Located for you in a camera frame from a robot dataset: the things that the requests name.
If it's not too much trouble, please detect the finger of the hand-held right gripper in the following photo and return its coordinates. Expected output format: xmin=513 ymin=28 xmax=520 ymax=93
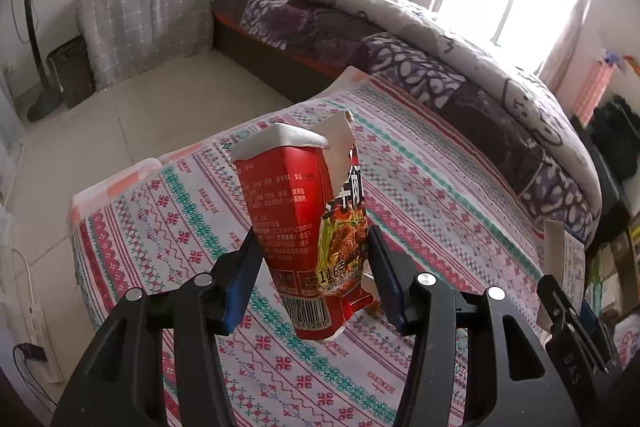
xmin=580 ymin=302 xmax=615 ymax=358
xmin=537 ymin=274 xmax=621 ymax=375

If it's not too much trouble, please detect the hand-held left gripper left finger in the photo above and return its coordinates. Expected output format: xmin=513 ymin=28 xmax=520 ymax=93
xmin=50 ymin=227 xmax=263 ymax=427

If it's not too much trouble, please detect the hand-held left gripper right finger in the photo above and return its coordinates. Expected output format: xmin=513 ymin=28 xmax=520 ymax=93
xmin=367 ymin=227 xmax=581 ymax=427

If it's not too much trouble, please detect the white patterned box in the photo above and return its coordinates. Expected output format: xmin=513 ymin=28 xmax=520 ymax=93
xmin=542 ymin=219 xmax=587 ymax=313

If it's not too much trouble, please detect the red torn noodle cup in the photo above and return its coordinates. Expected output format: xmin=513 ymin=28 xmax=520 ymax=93
xmin=229 ymin=109 xmax=383 ymax=343

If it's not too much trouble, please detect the round printed cushion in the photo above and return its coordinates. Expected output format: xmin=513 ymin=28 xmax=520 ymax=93
xmin=612 ymin=314 xmax=640 ymax=360

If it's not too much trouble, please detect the wooden bookshelf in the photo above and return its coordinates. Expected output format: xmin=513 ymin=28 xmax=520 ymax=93
xmin=585 ymin=207 xmax=640 ymax=323

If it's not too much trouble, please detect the black clothing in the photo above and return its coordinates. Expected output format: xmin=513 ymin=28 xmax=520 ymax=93
xmin=587 ymin=94 xmax=640 ymax=180

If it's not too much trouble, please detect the white power strip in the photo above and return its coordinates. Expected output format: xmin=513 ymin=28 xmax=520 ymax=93
xmin=22 ymin=302 xmax=63 ymax=385

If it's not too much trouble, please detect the pink checked cloth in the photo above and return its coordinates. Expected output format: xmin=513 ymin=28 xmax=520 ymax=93
xmin=572 ymin=57 xmax=613 ymax=122

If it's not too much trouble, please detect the black plug adapter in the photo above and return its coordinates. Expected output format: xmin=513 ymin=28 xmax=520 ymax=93
xmin=14 ymin=343 xmax=48 ymax=363

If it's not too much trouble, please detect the bed with patterned duvet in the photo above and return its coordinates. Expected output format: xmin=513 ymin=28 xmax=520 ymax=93
xmin=210 ymin=0 xmax=603 ymax=258

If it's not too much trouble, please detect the black plastic bin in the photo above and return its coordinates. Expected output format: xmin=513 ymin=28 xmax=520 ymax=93
xmin=46 ymin=36 xmax=97 ymax=108

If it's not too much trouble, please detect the grey checked covered nightstand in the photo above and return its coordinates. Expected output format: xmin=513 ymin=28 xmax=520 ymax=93
xmin=75 ymin=0 xmax=218 ymax=90

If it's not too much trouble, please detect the black standing fan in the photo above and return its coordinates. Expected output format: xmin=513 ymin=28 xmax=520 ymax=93
xmin=10 ymin=0 xmax=73 ymax=122

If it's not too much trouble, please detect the dark bed frame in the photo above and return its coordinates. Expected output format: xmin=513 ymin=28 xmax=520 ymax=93
xmin=214 ymin=14 xmax=348 ymax=105

